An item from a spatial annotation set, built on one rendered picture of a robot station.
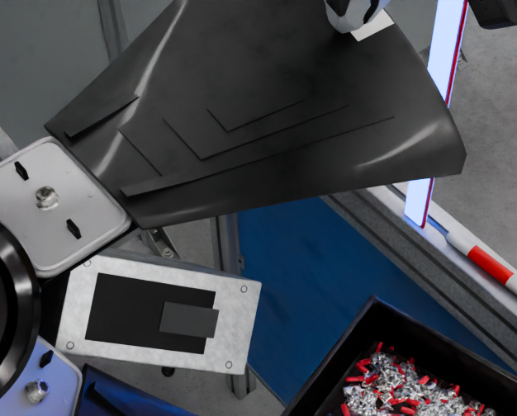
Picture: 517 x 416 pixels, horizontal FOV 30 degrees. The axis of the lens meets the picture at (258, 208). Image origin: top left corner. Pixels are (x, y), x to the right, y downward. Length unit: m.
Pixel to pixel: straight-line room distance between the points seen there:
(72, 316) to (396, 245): 0.42
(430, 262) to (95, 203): 0.47
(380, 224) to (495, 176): 1.16
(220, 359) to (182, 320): 0.04
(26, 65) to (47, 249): 0.98
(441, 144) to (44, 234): 0.26
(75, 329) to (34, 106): 0.93
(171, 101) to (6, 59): 0.91
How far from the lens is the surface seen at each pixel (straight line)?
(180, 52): 0.63
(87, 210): 0.56
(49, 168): 0.59
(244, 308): 0.73
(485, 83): 2.33
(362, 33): 0.65
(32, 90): 1.55
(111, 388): 0.63
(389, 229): 0.99
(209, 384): 1.83
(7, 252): 0.50
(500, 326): 0.94
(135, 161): 0.57
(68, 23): 1.52
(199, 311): 0.71
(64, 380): 0.61
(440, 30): 0.78
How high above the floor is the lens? 1.62
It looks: 53 degrees down
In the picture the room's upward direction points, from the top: 2 degrees counter-clockwise
